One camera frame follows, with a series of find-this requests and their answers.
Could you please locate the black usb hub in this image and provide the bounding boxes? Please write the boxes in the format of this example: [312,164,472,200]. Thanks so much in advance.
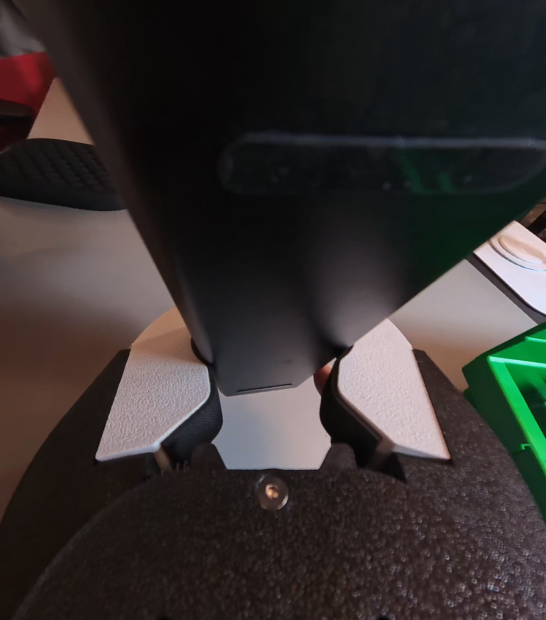
[26,0,546,397]

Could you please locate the green plastic bin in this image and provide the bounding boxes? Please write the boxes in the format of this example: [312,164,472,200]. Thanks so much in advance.
[462,311,546,558]

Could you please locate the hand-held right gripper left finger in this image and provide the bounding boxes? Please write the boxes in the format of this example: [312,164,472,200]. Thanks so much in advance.
[95,307,223,473]

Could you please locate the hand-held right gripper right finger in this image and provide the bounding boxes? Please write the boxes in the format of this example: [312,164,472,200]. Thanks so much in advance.
[319,319,451,480]

